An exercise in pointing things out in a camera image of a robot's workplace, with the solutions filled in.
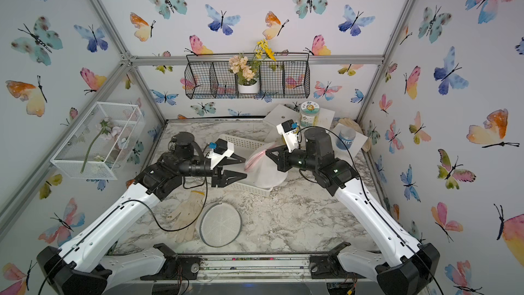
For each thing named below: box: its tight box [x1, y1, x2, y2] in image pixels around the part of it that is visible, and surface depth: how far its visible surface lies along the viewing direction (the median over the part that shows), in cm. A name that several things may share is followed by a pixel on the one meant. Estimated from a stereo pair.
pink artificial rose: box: [80, 116, 123, 175], surface depth 76 cm
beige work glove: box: [166, 190, 206, 244], surface depth 88 cm
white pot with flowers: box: [228, 38, 277, 94], surface depth 85 cm
